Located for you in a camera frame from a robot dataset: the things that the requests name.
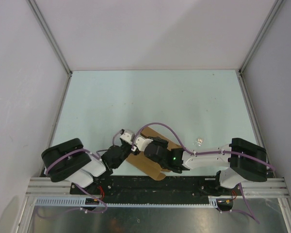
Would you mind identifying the brown cardboard box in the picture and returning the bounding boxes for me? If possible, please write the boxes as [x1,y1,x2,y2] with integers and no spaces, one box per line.
[126,125,182,182]

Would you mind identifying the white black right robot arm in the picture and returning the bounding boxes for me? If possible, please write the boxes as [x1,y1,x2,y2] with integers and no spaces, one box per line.
[144,138,269,195]

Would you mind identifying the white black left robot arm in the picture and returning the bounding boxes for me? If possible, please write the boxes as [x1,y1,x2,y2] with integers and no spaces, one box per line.
[41,138,131,194]

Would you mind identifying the small crumpled plastic scrap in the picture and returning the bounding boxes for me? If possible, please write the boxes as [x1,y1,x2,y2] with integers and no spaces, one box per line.
[194,137,204,147]

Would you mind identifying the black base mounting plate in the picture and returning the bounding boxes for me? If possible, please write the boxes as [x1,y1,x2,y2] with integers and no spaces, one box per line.
[84,176,232,197]

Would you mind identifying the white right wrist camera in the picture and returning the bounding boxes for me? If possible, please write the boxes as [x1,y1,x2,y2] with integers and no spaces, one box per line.
[131,136,153,155]

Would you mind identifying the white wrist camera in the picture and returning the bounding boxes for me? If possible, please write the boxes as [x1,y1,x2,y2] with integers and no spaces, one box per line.
[131,136,153,155]
[120,129,135,146]

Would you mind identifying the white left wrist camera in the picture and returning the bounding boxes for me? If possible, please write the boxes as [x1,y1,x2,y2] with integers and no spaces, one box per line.
[120,129,135,146]

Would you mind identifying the grey slotted cable duct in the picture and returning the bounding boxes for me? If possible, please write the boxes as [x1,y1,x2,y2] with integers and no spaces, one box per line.
[35,196,218,208]

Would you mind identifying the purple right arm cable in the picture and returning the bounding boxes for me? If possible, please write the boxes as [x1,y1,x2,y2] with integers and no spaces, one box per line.
[132,122,277,173]

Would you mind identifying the left aluminium frame post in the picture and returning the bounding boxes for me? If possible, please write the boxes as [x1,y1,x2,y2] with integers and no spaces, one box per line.
[26,0,72,76]

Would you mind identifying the aluminium frame post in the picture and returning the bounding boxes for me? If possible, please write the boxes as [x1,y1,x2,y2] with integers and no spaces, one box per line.
[26,0,72,76]
[239,0,286,75]

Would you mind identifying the right aluminium frame post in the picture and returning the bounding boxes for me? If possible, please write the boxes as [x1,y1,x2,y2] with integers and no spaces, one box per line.
[239,0,286,75]

